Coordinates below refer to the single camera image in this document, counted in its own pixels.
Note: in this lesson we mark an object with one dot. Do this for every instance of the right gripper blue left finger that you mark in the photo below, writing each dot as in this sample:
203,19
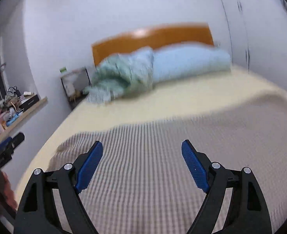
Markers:
37,211

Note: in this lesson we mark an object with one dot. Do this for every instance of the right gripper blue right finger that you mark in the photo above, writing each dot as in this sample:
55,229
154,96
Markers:
247,213

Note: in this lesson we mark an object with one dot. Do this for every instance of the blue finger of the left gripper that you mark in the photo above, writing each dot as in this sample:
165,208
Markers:
6,145

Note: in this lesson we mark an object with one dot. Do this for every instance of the person left hand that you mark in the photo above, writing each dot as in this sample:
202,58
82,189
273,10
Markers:
6,191

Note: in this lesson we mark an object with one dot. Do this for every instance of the black box on sill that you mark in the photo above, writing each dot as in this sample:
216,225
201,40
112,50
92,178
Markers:
26,102

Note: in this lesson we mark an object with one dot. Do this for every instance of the brown checkered blanket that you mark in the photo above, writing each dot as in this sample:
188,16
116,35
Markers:
143,185

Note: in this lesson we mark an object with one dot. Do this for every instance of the black bedside trolley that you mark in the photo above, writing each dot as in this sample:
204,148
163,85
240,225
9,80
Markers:
74,82

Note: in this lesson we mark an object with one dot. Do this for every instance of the green clock display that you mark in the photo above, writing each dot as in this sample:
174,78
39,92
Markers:
62,70

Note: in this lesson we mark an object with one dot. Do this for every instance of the green floral quilt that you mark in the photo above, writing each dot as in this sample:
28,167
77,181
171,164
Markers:
121,75

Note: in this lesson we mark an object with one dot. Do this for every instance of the light blue pillow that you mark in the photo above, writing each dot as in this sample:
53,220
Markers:
178,61

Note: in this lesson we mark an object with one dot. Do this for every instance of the white built-in wardrobe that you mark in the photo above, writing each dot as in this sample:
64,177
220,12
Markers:
258,33

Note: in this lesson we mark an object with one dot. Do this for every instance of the wooden bed frame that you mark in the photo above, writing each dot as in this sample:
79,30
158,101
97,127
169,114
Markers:
154,37

